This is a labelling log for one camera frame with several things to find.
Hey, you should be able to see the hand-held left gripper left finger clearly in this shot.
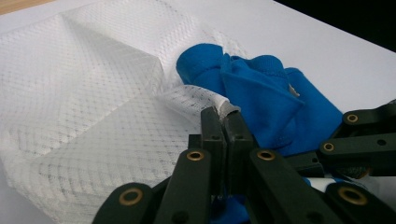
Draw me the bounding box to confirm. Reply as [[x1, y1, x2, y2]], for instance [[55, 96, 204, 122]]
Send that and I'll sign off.
[[188, 105, 227, 197]]

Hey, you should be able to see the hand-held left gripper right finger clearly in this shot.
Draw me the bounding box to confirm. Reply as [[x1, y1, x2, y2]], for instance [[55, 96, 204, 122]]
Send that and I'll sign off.
[[223, 111, 260, 197]]

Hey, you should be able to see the blue garment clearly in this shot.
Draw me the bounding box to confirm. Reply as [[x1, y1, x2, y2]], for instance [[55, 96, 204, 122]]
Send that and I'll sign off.
[[176, 42, 344, 224]]

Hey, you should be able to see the white mesh laundry bag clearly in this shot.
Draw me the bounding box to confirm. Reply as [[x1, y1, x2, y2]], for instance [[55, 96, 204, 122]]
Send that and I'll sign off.
[[0, 0, 250, 224]]

